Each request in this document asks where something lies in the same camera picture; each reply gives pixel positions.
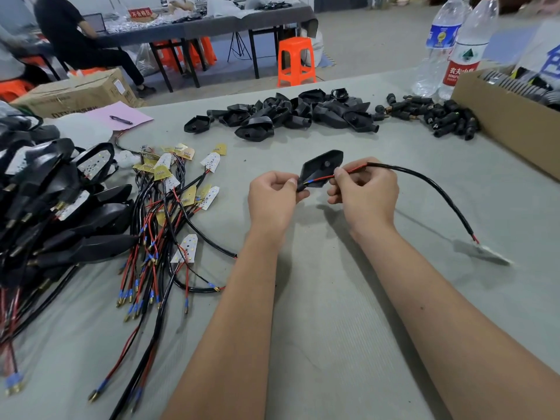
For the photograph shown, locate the bundle of cables with boards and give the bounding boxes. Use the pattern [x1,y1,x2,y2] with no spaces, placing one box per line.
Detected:
[87,131,238,418]

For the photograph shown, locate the person's right forearm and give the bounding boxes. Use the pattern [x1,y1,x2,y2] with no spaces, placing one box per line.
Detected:
[350,224,560,420]

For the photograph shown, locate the person's left hand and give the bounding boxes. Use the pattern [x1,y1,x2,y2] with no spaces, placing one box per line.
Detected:
[248,171,311,242]

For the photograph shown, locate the white bag with blue print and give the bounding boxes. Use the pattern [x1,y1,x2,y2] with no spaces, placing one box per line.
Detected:
[512,16,560,90]

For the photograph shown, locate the red label water bottle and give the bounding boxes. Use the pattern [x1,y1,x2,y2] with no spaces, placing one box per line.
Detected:
[438,0,500,100]

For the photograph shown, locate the blue label water bottle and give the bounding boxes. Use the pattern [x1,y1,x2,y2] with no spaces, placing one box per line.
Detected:
[411,0,472,98]

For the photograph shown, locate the clear plastic bag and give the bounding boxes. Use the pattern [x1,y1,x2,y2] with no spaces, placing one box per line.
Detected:
[135,43,162,78]

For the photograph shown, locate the white sack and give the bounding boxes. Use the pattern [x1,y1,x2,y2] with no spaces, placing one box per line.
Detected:
[300,29,325,69]

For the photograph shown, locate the closed brown cardboard carton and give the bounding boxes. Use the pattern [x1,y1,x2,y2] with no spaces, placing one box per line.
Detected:
[10,68,141,119]

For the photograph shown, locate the white paper sheet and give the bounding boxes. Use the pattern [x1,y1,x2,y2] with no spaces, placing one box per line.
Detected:
[43,113,118,150]

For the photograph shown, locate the orange stools under table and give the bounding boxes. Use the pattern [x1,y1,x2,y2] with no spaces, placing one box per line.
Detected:
[153,36,218,73]

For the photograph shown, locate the black plastic lamp housing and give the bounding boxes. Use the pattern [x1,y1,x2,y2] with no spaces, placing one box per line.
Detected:
[297,149,344,192]

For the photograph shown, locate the person's right hand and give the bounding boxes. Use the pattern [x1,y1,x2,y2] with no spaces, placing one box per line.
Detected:
[327,157,400,236]

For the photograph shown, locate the pile of black rubber connectors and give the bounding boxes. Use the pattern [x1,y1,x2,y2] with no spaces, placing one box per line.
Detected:
[375,93,481,141]

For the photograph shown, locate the black cable with light board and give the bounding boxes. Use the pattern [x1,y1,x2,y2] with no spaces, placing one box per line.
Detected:
[302,161,513,266]

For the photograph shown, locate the laptop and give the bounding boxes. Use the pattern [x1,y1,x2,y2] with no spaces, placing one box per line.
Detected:
[82,13,109,36]

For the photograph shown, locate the black tripod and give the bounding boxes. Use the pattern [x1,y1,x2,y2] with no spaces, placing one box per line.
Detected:
[227,31,253,62]

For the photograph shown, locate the pile of empty black housings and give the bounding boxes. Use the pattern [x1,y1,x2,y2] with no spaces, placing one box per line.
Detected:
[184,88,390,142]

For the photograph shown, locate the open brown cardboard box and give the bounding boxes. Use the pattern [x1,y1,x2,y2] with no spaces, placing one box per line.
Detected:
[451,64,560,181]

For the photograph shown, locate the orange plastic stool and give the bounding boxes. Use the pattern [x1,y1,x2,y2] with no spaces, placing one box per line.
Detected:
[277,37,317,88]

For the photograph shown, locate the row of black parts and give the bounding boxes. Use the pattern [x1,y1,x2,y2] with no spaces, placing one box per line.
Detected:
[477,67,560,112]

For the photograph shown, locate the dark long work table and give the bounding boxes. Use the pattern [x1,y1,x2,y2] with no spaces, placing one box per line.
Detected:
[94,3,319,93]

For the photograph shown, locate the person's left forearm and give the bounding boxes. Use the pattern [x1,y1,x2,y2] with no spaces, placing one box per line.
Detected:
[161,234,283,420]

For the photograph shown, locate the pile of wired black lamps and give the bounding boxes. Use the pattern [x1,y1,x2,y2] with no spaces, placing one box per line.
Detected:
[0,110,140,396]

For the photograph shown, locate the pink paper sheet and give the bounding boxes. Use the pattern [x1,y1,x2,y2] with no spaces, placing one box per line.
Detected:
[84,101,155,132]

